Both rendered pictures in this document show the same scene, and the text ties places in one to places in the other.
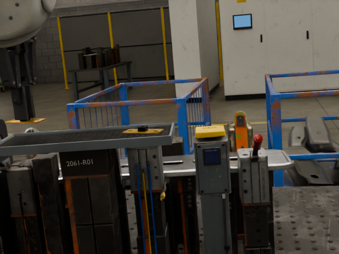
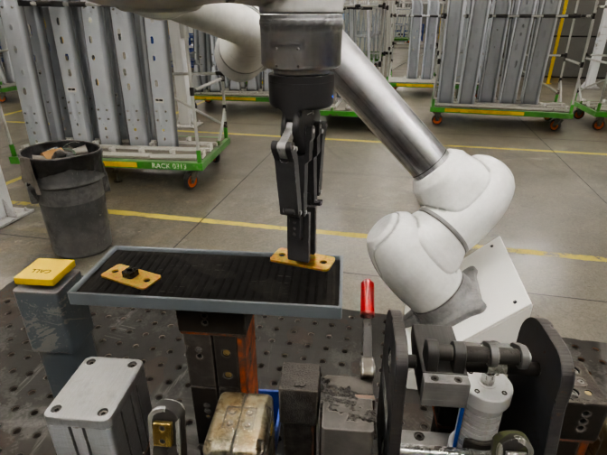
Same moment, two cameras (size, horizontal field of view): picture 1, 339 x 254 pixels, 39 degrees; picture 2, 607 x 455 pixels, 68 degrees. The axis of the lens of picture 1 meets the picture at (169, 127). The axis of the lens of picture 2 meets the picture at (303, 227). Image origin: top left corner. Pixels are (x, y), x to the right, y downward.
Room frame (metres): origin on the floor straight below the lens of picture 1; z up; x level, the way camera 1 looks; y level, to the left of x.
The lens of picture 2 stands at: (1.55, 0.32, 1.50)
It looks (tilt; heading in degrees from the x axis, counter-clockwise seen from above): 25 degrees down; 181
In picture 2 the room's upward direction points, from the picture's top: straight up
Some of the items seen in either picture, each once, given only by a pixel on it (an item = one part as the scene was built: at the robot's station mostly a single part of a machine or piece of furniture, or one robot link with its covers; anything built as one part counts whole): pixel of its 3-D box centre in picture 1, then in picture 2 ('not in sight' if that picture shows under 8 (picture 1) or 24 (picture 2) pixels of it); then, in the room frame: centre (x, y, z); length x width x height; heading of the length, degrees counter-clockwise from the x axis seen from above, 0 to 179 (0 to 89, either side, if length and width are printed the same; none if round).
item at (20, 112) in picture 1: (19, 103); (304, 228); (1.01, 0.31, 1.24); 0.03 x 0.01 x 0.07; 71
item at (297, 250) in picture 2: (26, 101); (298, 236); (1.03, 0.30, 1.24); 0.03 x 0.01 x 0.07; 71
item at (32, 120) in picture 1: (24, 119); (302, 255); (1.02, 0.30, 1.21); 0.08 x 0.04 x 0.01; 71
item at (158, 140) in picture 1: (86, 138); (215, 278); (1.00, 0.18, 1.16); 0.37 x 0.14 x 0.02; 86
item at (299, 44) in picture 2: not in sight; (301, 44); (1.02, 0.30, 1.47); 0.09 x 0.09 x 0.06
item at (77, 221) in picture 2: not in sight; (72, 199); (-1.25, -1.31, 0.36); 0.54 x 0.50 x 0.73; 169
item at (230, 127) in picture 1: (241, 179); not in sight; (1.49, -0.22, 0.88); 0.15 x 0.11 x 0.36; 176
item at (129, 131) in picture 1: (143, 129); (130, 273); (1.00, 0.06, 1.17); 0.08 x 0.04 x 0.01; 66
